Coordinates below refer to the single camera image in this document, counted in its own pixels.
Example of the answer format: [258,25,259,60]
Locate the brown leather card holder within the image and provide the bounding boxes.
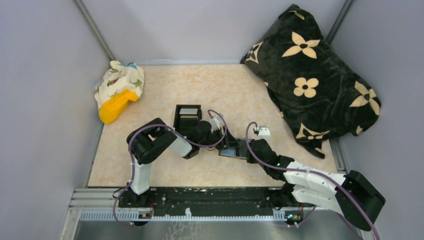
[218,138,249,160]

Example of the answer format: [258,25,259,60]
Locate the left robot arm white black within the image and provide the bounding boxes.
[126,115,241,195]

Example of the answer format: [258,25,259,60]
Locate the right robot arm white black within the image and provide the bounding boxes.
[247,139,386,232]

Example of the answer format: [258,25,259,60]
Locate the black plastic card tray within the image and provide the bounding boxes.
[173,104,203,133]

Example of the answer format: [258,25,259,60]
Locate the dark card in tray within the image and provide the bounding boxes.
[179,114,199,122]

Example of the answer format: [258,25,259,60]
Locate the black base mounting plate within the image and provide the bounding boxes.
[117,186,314,220]

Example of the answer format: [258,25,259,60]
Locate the black floral plush blanket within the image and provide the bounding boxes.
[240,4,382,159]

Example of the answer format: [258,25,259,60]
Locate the dinosaur print yellow cloth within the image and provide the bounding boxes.
[94,60,145,125]

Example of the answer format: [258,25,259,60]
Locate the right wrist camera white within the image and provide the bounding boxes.
[253,126,271,141]

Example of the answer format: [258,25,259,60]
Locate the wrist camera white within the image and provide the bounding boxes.
[209,114,225,133]
[253,126,271,141]

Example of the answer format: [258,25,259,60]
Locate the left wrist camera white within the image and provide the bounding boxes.
[209,114,225,133]

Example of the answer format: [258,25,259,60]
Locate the aluminium front rail frame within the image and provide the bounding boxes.
[67,187,369,222]

